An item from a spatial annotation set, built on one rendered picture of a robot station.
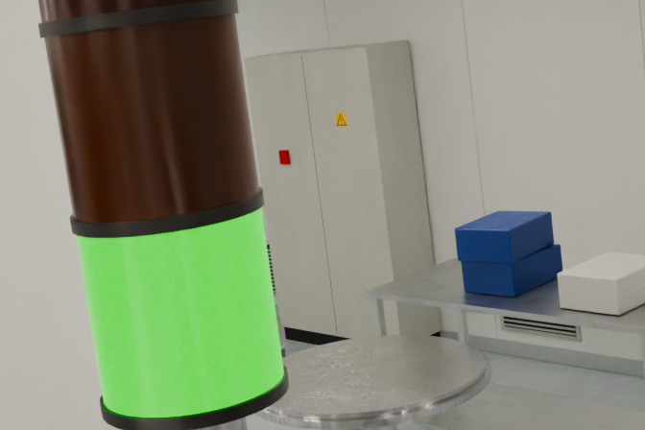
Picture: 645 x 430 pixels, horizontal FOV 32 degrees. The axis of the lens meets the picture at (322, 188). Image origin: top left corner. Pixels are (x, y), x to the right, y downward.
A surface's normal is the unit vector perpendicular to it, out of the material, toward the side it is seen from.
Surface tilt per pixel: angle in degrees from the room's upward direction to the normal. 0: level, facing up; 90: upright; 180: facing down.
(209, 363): 90
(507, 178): 90
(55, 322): 90
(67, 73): 90
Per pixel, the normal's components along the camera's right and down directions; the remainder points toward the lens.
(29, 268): 0.68, 0.03
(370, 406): -0.12, -0.98
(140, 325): -0.25, 0.18
